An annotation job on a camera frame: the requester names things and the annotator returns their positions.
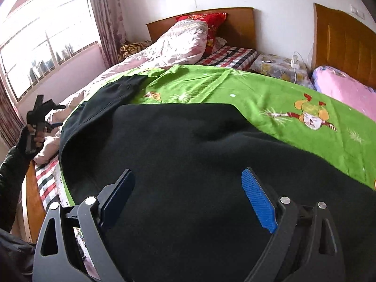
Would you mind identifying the pink floral quilt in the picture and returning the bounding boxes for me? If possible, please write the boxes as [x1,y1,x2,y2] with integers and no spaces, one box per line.
[34,20,210,165]

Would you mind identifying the pink patterned curtain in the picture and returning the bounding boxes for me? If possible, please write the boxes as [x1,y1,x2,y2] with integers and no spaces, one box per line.
[87,0,127,68]
[0,76,26,147]

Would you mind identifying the red printed pillow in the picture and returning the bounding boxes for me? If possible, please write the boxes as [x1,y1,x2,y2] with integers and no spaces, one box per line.
[176,12,228,56]

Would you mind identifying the red plaid bedsheet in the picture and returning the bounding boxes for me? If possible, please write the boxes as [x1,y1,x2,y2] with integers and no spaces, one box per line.
[35,45,259,212]

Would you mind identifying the black pants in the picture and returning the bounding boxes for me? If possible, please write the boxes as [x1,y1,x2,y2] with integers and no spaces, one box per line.
[58,75,376,282]

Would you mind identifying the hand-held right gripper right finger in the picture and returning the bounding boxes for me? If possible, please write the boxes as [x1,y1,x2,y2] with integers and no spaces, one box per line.
[241,167,346,282]

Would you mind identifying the person's dark jacket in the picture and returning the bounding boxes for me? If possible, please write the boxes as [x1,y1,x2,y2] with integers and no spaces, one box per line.
[0,228,37,282]

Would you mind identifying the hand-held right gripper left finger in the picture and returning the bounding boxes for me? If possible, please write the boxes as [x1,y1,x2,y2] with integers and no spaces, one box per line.
[32,169,136,282]

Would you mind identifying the large window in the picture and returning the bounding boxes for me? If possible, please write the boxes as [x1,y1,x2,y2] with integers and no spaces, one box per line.
[0,0,100,100]

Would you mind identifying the person's left hand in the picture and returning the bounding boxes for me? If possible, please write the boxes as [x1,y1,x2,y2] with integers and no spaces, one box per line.
[17,123,45,160]

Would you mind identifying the pink pillow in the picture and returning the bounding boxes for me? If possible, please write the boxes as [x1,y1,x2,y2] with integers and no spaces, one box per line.
[311,65,376,121]

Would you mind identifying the person's left forearm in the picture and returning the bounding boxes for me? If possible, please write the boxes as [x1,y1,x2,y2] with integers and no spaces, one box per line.
[0,145,33,233]

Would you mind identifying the white charger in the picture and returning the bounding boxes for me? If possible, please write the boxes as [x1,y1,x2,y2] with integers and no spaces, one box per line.
[290,51,304,69]

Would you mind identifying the green printed bedsheet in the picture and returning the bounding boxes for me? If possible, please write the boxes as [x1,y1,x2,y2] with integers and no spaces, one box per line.
[63,65,376,209]

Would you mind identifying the wooden bed headboard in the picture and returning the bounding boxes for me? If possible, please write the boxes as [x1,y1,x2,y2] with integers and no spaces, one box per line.
[146,7,257,50]
[311,3,376,90]

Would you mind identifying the wooden bed frame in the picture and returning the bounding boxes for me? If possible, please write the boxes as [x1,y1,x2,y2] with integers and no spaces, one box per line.
[12,167,47,244]

